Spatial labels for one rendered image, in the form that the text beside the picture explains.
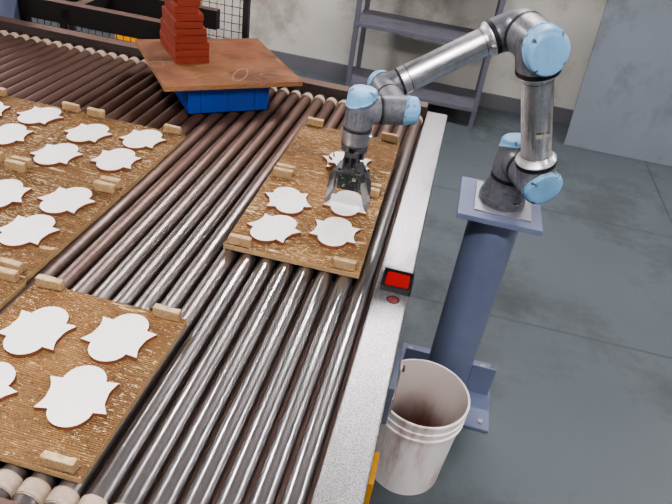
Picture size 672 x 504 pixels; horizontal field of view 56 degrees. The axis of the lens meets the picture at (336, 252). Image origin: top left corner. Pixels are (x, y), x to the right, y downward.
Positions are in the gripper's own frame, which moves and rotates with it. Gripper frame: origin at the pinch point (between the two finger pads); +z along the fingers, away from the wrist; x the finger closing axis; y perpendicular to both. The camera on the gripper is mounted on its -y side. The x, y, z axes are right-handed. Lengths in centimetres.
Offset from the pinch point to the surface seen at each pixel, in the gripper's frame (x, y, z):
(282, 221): -14.2, 17.1, -0.9
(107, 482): -20, 100, 0
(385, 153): 5.9, -40.0, 1.7
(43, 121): -100, -10, 0
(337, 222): -0.3, 11.6, -0.8
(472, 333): 50, -26, 59
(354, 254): 6.7, 23.2, 0.1
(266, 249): -14.8, 29.5, 0.0
